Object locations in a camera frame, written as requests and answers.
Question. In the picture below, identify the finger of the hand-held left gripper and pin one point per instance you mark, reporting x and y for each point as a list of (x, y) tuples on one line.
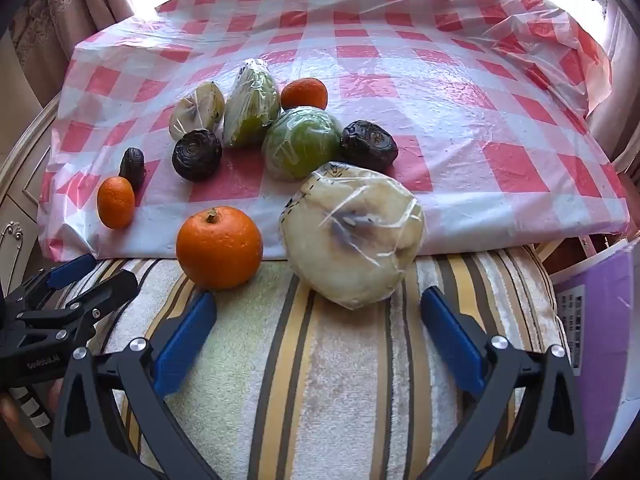
[(70, 271), (107, 292)]

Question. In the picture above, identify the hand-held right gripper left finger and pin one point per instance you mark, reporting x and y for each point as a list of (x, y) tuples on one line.
[(185, 340)]

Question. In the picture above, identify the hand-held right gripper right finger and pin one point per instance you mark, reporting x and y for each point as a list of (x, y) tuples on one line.
[(450, 335)]

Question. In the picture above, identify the small orange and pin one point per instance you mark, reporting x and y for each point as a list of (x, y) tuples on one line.
[(116, 202), (304, 92)]

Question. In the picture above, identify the large orange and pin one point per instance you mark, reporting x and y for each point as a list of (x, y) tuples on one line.
[(220, 250)]

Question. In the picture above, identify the small dark passion fruit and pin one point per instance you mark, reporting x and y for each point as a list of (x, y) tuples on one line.
[(132, 166)]

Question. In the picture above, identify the large pale fruit half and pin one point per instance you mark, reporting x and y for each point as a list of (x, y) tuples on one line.
[(352, 235)]

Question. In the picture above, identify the purple rimmed cardboard box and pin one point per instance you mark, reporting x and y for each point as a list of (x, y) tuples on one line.
[(610, 320)]

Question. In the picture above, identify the round dark passion fruit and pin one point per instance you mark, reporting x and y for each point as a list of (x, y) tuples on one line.
[(197, 155)]

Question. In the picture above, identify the small pale fruit half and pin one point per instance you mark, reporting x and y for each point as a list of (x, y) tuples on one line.
[(195, 110)]

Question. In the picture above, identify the wrinkled dark passion fruit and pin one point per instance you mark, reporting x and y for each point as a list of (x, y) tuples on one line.
[(369, 145)]

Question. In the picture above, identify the round green fruit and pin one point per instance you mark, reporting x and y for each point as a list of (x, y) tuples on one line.
[(301, 142)]

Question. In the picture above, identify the green fruit half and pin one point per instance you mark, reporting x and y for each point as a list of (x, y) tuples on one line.
[(250, 105)]

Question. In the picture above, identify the person's left hand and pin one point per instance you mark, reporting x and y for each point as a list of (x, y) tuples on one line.
[(15, 425)]

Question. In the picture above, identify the cream wooden furniture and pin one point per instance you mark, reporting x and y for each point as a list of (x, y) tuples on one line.
[(20, 200)]

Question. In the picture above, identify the striped towel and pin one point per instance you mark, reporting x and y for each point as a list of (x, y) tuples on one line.
[(325, 385)]

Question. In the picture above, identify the beige embroidered curtain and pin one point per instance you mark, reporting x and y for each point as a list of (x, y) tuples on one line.
[(60, 20)]

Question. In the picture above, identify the red checkered plastic tablecloth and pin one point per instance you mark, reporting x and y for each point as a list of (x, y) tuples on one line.
[(400, 60)]

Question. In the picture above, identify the pinkish brown curtain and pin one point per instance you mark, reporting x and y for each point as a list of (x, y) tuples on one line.
[(625, 60)]

